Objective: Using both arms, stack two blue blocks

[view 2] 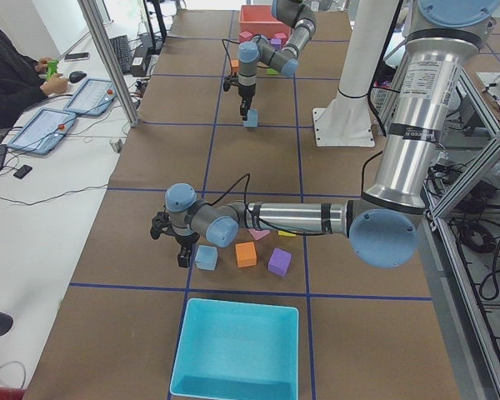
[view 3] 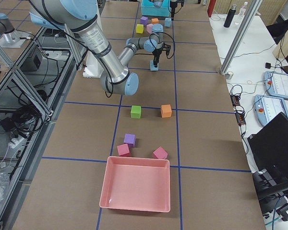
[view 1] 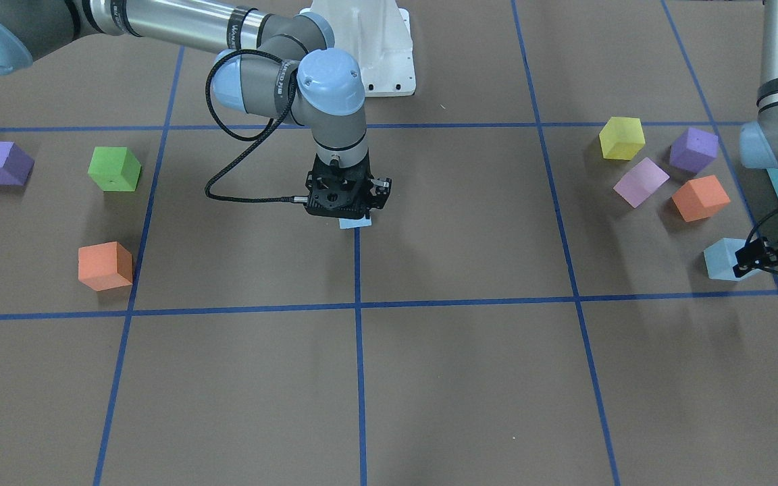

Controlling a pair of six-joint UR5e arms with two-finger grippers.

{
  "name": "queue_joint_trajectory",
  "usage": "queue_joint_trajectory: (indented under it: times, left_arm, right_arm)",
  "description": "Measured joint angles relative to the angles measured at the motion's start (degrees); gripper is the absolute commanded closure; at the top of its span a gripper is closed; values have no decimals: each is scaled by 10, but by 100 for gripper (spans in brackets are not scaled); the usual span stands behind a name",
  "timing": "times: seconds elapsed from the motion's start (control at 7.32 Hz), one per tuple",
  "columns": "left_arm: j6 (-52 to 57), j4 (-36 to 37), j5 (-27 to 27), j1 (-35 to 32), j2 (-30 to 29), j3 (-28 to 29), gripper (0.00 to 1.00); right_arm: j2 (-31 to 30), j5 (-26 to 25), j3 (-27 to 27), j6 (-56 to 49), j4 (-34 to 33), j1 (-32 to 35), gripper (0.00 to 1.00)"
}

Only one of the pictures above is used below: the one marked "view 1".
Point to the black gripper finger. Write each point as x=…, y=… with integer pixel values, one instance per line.
x=750, y=260

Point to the light blue foam block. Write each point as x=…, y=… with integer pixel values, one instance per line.
x=721, y=257
x=351, y=224

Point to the orange foam block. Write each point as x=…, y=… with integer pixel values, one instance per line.
x=700, y=198
x=105, y=266

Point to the purple foam block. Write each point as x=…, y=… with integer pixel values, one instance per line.
x=694, y=150
x=15, y=164

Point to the pink lilac foam block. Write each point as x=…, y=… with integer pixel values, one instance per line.
x=640, y=182

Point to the yellow foam block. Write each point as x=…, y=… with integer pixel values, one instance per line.
x=622, y=138

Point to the green foam block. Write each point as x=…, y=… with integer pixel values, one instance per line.
x=115, y=169

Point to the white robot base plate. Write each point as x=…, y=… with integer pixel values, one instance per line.
x=378, y=35

